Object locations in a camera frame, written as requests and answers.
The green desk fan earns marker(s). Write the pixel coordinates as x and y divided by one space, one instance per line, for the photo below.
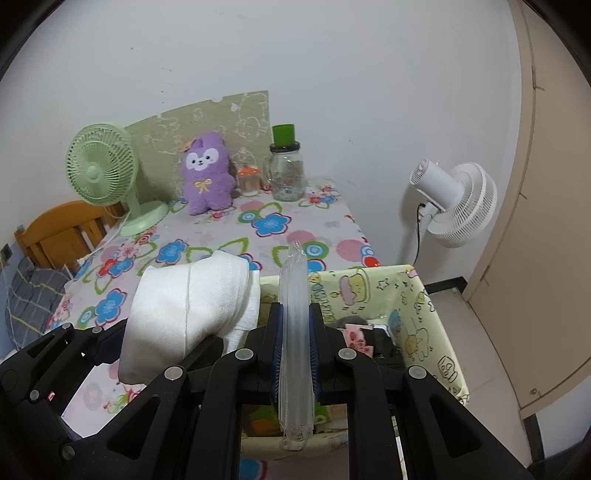
99 170

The toothpick jar with orange lid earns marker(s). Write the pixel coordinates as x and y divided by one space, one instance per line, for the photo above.
248 184

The grey plaid bedding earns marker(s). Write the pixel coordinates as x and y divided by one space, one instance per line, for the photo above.
32 295

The green orange packet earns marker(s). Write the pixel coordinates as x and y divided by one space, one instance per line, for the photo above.
261 422

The glass mug jar green lid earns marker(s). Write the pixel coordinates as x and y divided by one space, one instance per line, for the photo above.
288 175

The beige door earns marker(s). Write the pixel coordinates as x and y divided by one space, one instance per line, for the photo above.
545 184

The floral tablecloth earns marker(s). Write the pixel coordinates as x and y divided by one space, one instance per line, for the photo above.
221 230

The yellow cartoon print box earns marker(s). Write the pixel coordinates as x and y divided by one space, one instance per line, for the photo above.
415 323

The white standing fan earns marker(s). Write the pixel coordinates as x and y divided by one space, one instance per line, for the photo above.
461 203

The pink cartoon packet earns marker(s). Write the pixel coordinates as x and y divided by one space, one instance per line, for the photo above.
358 339

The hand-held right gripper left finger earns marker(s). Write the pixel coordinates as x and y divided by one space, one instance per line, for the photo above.
277 350

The white cotton tissue pack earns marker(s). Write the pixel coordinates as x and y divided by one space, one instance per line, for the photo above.
184 314

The green patterned board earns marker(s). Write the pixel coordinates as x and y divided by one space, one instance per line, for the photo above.
161 129

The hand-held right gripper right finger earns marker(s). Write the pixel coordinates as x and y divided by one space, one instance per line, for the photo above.
316 350

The clear plastic bag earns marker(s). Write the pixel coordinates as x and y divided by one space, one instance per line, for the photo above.
295 332

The purple plush toy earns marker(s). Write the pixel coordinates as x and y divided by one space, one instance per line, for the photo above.
207 189

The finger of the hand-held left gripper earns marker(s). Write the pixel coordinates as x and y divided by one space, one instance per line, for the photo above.
205 348
111 346

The black shiny cloth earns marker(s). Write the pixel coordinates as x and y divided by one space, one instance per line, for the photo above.
388 346

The wooden chair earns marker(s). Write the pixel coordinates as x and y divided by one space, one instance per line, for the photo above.
55 226

